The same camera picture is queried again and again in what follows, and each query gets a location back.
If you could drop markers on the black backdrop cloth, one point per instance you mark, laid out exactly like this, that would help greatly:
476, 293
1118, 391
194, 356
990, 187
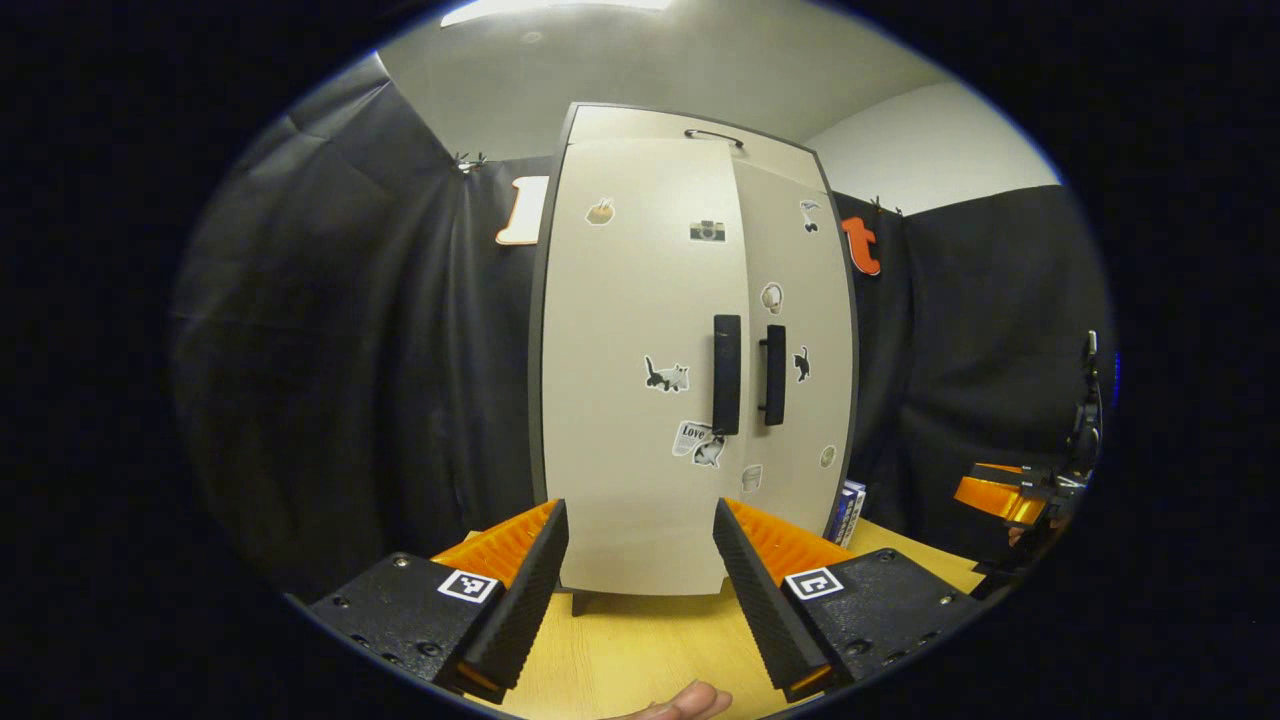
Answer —
350, 400

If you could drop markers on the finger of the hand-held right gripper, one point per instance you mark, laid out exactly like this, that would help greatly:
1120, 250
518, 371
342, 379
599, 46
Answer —
990, 495

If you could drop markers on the dark blue book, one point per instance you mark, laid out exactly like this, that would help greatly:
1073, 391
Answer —
838, 515

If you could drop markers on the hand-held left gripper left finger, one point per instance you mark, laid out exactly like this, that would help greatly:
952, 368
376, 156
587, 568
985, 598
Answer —
520, 600

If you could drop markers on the white shoe cabinet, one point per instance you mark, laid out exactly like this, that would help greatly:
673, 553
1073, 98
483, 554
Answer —
536, 350

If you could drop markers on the white cabinet door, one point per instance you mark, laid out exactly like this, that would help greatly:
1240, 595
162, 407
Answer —
810, 420
620, 450

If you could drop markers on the ceiling light panel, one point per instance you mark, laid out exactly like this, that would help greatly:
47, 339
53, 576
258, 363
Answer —
550, 8

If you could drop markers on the white cabinet drawer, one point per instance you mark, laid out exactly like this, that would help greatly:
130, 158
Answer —
640, 122

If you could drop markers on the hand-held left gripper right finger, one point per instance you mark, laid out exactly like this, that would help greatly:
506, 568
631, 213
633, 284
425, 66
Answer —
765, 600

